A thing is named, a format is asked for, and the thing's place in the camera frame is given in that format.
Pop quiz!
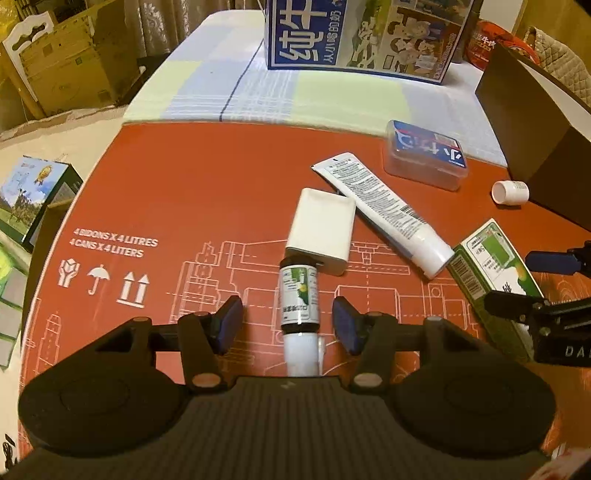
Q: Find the green white spray box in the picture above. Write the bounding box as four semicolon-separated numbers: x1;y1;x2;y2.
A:
448;219;542;362

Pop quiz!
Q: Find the small white bottle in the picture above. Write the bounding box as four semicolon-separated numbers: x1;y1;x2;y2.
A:
491;180;530;206

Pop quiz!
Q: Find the dark spray bottle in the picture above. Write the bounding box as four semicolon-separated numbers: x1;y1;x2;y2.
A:
280;254;322;377

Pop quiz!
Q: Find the white cream tube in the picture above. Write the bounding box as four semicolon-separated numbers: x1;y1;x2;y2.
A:
311;152;455;279

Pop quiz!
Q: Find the white rectangular charger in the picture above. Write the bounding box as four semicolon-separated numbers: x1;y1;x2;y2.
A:
286;188;356;276

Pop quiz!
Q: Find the blue dental floss box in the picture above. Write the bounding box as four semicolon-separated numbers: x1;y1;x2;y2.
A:
383;120;468;192

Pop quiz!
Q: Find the brown storage box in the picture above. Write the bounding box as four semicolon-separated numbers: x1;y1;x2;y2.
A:
476;45;590;229

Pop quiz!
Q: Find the red Motul cardboard sheet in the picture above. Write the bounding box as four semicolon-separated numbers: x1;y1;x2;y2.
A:
21;122;589;382

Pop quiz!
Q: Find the quilted beige chair cover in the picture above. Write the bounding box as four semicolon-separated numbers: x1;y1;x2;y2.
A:
524;26;591;105

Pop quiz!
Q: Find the green tissue pack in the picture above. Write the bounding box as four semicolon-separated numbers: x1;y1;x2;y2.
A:
0;245;28;369

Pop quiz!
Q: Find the green landscape box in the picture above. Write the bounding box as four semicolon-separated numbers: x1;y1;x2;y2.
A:
1;156;83;253

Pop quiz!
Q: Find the red instant rice bowl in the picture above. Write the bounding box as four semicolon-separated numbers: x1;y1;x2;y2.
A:
465;20;540;71

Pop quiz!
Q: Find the blue milk carton box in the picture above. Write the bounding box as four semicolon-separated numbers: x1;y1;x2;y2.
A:
264;0;473;84

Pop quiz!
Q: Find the checkered table cloth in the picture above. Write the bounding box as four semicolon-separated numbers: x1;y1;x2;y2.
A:
124;10;506;166

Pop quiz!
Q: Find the beige curtain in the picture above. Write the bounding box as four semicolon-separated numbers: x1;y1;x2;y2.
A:
124;0;266;58

